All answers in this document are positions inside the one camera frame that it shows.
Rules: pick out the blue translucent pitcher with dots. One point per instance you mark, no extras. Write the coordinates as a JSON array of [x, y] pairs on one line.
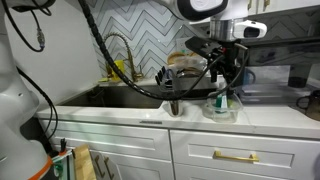
[[249, 80]]

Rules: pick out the white base cabinet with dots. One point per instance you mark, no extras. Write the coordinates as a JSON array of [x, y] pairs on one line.
[[171, 156]]

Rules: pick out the bottle with green liquid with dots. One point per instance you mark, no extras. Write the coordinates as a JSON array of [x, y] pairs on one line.
[[220, 101]]

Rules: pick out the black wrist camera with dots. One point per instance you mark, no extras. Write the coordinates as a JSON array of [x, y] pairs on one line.
[[200, 46]]

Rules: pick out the dark glass mug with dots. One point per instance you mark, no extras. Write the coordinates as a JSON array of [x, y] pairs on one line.
[[313, 105]]

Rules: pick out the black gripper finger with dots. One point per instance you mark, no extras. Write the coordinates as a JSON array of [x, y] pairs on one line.
[[224, 86], [233, 87]]

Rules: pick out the light wooden board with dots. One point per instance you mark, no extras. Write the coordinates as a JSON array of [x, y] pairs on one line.
[[83, 165]]

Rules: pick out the stainless steel cup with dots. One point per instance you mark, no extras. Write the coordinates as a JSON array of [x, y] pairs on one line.
[[175, 110]]

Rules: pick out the grey stacked trays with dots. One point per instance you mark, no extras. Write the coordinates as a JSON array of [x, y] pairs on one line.
[[273, 95]]

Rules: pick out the white wall outlet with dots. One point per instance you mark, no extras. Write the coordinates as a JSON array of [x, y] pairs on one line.
[[180, 45]]

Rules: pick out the stainless steel sink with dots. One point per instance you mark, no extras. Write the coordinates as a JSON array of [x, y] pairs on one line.
[[116, 100]]

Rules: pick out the clear plastic tub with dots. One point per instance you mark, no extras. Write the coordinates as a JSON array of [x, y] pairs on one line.
[[190, 62]]

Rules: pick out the black steel drying rack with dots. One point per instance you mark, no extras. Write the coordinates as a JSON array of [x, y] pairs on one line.
[[190, 81]]

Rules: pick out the black countertop appliance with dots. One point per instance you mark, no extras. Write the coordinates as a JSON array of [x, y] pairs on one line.
[[283, 55]]

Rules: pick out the white teal equipment frame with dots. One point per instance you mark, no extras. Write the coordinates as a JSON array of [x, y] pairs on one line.
[[65, 166]]

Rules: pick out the round wooden board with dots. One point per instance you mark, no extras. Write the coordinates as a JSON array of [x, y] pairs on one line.
[[176, 57]]

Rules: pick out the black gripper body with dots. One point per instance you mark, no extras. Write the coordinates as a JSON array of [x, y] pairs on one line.
[[228, 63]]

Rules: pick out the brown wooden bowl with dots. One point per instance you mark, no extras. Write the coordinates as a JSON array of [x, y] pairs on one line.
[[190, 71]]

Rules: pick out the gold spring kitchen faucet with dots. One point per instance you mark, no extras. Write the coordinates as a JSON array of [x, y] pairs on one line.
[[131, 66]]

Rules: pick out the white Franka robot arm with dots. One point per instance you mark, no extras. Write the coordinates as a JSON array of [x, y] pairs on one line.
[[233, 10]]

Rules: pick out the yellow sponge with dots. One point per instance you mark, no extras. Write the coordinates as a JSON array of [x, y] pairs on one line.
[[103, 80]]

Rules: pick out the white upper cabinet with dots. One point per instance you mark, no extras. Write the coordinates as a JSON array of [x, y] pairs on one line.
[[293, 6]]

